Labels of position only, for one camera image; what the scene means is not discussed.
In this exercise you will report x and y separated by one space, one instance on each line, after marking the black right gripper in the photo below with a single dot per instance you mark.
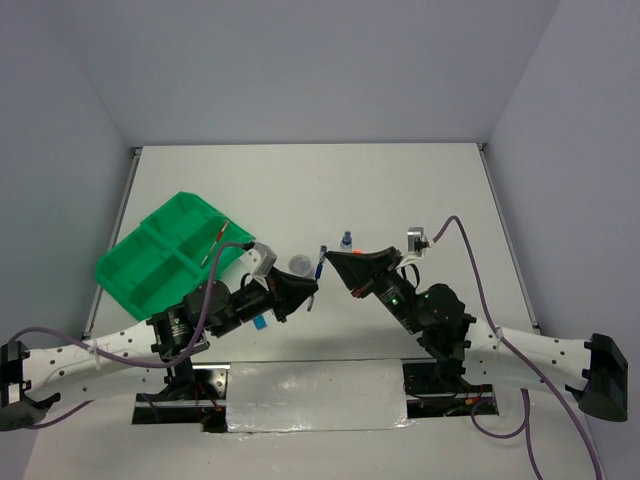
356 271

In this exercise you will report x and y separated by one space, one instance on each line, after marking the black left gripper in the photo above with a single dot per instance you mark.
287 291

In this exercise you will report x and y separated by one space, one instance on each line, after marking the blue gel pen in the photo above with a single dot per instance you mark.
316 278

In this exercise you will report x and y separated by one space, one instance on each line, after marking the red gel pen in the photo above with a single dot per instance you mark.
216 240

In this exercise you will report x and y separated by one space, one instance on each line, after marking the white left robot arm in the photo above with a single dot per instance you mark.
157 350

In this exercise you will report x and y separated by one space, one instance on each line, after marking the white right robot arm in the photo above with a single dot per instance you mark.
468 350

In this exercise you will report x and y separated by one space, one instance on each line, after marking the clear blue spray bottle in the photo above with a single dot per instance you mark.
346 242

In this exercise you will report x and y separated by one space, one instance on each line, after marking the clear plastic bottle cap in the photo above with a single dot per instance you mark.
301 265

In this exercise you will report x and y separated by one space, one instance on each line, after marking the blue cap black highlighter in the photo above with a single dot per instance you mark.
259 322

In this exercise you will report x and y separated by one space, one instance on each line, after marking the green divided plastic tray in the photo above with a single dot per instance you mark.
158 263

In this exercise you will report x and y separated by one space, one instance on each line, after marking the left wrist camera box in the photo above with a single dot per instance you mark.
258 259

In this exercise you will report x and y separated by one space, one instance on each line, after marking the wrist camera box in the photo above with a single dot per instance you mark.
258 259
417 244

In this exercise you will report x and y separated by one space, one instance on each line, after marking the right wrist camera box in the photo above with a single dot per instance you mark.
417 244

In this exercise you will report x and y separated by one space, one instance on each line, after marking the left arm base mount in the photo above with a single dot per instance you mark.
194 394

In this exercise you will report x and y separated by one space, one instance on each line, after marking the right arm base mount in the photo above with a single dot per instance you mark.
429 394

